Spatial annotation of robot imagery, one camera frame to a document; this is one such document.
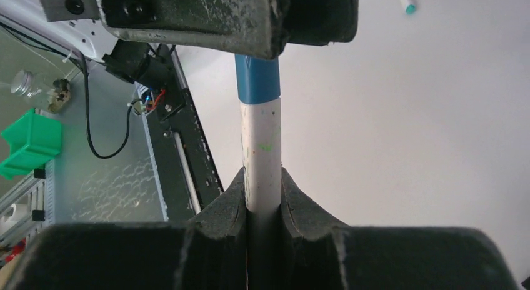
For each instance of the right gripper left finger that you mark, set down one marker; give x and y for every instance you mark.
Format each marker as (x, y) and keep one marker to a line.
(206, 252)

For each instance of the white pen teal end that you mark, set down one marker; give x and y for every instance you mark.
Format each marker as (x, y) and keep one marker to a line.
(409, 6)

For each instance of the green plastic bin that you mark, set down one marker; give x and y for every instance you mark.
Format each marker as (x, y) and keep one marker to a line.
(33, 140)

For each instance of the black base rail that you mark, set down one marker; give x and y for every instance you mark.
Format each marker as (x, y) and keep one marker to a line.
(188, 177)

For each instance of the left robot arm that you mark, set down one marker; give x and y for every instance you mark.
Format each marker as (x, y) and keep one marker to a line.
(74, 23)

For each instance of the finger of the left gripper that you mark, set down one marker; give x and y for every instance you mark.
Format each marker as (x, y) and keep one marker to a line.
(320, 22)
(248, 27)

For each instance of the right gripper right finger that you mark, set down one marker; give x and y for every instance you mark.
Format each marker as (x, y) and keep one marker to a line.
(322, 252)

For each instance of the white pen blue end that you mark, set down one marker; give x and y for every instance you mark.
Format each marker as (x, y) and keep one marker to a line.
(261, 148)

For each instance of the small blue pen cap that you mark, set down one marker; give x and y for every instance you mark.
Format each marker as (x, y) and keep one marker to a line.
(258, 80)

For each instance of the glass jar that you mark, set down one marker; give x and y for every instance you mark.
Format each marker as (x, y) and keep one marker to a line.
(42, 91)

